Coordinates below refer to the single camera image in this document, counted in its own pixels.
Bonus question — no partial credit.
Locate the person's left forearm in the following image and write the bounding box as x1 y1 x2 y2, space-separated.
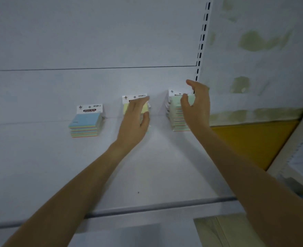
2 142 135 247

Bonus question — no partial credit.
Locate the person's right forearm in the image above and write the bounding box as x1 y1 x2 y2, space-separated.
192 125 303 247

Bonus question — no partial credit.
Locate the pastel sticky note pack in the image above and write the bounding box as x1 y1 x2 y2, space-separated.
70 129 101 138

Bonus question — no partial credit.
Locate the person's right hand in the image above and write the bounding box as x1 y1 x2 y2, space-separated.
180 80 211 132

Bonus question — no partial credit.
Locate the stack of sticky note packs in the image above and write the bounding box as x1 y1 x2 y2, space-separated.
166 88 196 132

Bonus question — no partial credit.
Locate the white side shelving unit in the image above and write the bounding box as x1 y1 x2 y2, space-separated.
267 94 303 201

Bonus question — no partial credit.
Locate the white shelf back panel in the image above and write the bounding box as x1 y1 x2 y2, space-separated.
0 0 208 125

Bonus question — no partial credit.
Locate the clear shelf edge strip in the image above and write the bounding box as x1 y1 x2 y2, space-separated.
0 196 237 231

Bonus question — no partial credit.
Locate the white slotted shelf upright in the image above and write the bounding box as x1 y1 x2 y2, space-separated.
194 0 214 83

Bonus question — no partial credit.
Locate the yellow-top sticky note pack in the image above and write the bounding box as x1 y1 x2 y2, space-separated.
122 94 151 133

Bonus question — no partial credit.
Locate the blue-top sticky note pack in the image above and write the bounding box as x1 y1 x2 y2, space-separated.
69 104 104 131

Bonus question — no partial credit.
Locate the white metal shelf board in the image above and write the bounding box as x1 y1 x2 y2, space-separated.
0 115 244 224
0 220 203 247

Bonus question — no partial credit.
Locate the person's left hand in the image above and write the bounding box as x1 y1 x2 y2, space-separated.
115 96 151 151

